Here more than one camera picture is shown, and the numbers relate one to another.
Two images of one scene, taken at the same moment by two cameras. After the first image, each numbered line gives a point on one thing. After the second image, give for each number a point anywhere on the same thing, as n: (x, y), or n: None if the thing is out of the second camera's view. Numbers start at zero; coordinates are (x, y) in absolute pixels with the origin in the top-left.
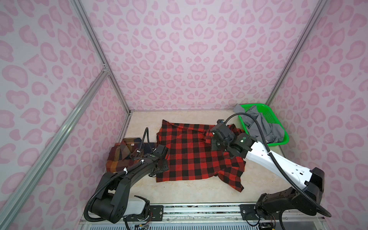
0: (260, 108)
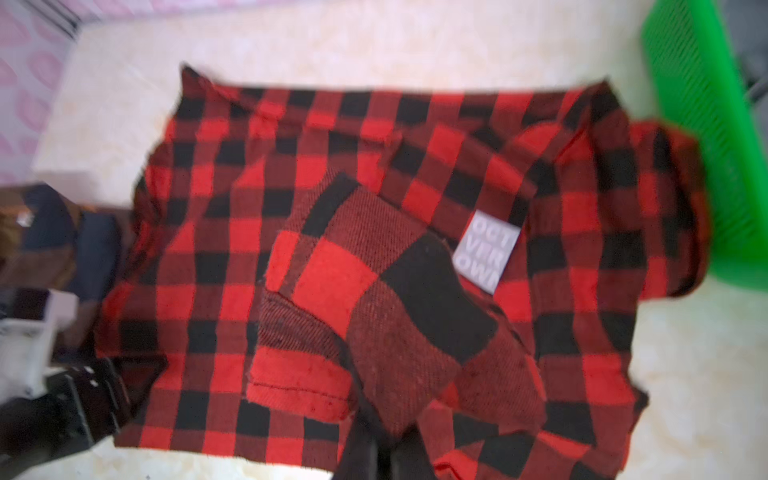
0: (701, 86)
